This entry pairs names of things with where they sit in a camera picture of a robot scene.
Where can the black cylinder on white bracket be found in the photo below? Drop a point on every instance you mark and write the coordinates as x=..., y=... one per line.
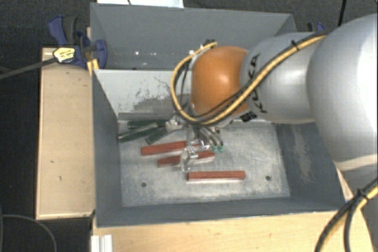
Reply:
x=247, y=117

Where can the dark green flat block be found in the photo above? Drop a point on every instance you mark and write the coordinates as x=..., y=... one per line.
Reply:
x=156, y=136
x=137, y=134

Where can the pale wood flat board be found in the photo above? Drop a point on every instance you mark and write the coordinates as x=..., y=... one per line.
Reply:
x=65, y=132

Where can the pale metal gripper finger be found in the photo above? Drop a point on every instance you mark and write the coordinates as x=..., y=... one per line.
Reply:
x=174, y=125
x=188, y=159

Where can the red-brown flat block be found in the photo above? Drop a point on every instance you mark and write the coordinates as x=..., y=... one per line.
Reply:
x=168, y=161
x=162, y=148
x=215, y=176

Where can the grey metal bin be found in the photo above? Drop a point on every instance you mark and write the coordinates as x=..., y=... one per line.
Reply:
x=141, y=38

